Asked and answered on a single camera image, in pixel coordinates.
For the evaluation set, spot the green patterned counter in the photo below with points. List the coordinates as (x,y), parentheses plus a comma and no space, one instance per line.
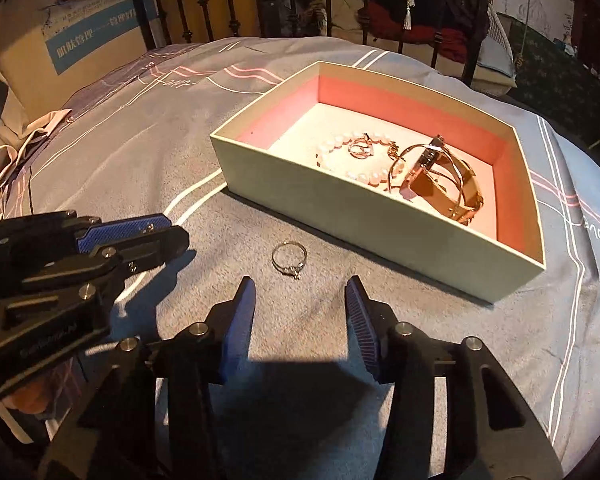
(555,70)

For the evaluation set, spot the green box with pink lining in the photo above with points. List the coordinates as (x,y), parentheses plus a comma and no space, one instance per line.
(355,220)

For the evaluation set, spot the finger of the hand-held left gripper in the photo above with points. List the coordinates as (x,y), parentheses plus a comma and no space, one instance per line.
(155,245)
(125,227)

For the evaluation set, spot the orange wooden panel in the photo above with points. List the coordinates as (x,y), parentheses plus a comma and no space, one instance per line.
(200,5)

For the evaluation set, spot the black clothing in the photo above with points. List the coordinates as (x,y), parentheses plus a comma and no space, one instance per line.
(455,5)

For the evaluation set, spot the person's left hand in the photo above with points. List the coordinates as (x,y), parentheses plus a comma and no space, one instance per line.
(27,400)

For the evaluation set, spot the red clothing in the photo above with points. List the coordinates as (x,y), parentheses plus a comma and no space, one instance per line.
(395,25)

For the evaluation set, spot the thin bangle with charm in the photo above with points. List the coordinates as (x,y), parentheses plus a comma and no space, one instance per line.
(396,154)

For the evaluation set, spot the beige cloth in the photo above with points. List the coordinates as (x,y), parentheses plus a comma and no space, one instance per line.
(30,145)

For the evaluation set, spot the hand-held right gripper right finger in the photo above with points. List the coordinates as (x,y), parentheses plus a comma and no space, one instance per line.
(362,330)

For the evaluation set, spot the cardboard box blue label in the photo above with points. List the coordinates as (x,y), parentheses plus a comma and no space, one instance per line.
(95,40)

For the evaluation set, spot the rose gold wristwatch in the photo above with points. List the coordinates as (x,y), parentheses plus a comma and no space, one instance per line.
(432,195)

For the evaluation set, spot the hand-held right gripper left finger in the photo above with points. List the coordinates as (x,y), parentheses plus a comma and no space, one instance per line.
(240,325)

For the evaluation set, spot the grey-blue plaid bed sheet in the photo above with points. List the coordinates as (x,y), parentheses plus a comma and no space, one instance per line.
(155,160)

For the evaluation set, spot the small interlocked rings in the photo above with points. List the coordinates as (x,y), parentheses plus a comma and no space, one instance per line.
(361,152)

